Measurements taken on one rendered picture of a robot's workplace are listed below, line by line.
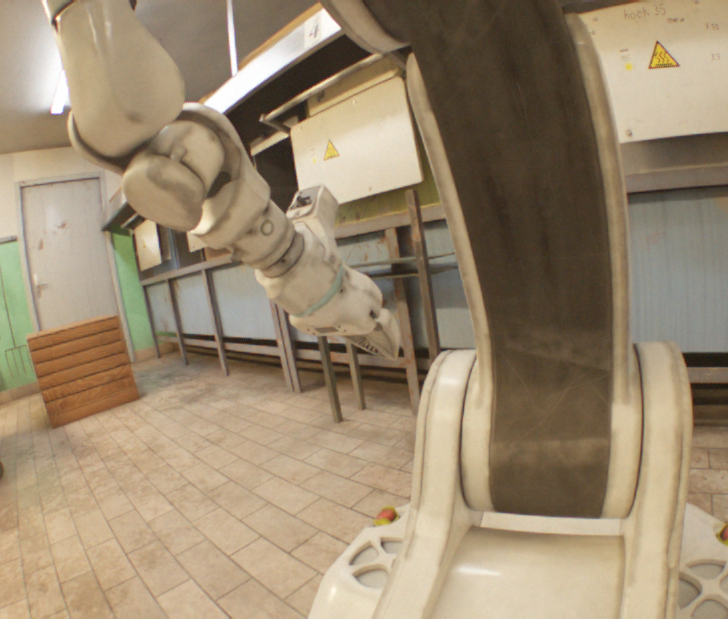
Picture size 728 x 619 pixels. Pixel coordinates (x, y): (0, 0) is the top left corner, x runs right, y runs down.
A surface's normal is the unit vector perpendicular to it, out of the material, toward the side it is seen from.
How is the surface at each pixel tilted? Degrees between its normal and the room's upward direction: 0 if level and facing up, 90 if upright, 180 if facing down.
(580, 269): 110
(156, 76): 87
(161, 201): 139
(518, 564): 10
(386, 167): 90
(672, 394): 48
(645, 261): 90
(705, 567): 0
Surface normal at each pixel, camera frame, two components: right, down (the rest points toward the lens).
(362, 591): -0.36, -0.79
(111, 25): 0.78, -0.20
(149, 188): -0.17, 0.83
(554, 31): -0.41, 0.53
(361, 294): 0.18, -0.41
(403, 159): -0.65, 0.22
